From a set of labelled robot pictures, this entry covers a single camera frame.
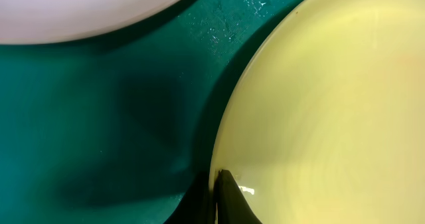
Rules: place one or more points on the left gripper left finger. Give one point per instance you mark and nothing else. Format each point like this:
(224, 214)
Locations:
(195, 206)

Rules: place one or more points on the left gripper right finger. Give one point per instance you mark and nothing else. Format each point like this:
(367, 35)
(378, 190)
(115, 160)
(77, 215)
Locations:
(231, 206)

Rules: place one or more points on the teal plastic tray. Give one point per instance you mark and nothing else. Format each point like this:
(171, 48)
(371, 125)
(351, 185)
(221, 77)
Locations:
(113, 129)

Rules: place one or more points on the white plate with red stain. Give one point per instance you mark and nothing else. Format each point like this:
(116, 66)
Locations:
(28, 22)

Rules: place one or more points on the yellow plate with food scrap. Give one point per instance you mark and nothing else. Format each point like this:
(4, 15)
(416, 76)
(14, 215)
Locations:
(326, 123)

